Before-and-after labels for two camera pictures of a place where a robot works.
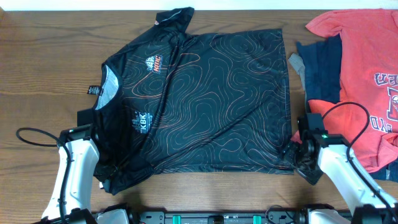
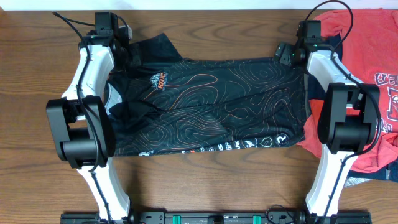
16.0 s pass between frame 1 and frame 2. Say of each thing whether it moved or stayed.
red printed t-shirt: stayed
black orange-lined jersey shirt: moved
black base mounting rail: stayed
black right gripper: moved
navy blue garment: stayed
